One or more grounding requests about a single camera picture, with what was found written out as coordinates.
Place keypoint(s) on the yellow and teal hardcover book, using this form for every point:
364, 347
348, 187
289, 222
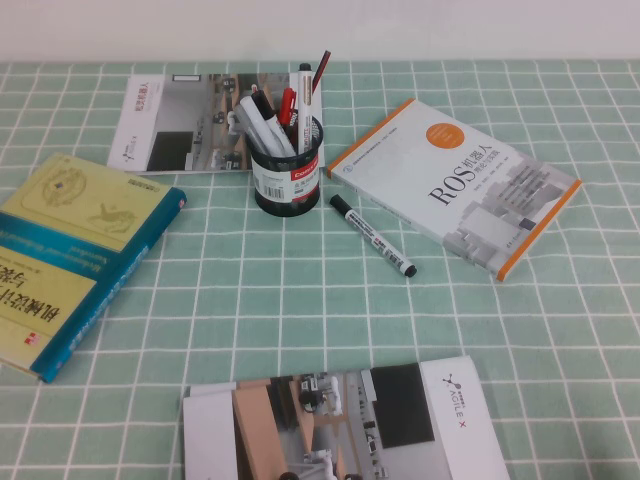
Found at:
75, 225

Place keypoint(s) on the green checked tablecloth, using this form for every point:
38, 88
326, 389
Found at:
300, 310

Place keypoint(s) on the red and black pencil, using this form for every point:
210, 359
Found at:
321, 70

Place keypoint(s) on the white marker with black ends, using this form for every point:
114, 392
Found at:
372, 235

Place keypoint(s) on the tall white marker black cap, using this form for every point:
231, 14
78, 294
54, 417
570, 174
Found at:
305, 100

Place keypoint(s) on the AgileX brochure with logo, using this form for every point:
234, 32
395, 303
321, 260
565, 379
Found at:
350, 425

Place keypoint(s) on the black mesh pen holder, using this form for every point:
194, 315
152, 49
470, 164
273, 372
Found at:
285, 196

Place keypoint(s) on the white orange ROS book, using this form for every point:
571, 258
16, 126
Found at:
450, 165

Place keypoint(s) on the AgileX brochure with Chinese title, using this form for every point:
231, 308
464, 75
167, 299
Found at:
175, 125

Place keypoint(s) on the red pen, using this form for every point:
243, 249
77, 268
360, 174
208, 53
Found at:
287, 107

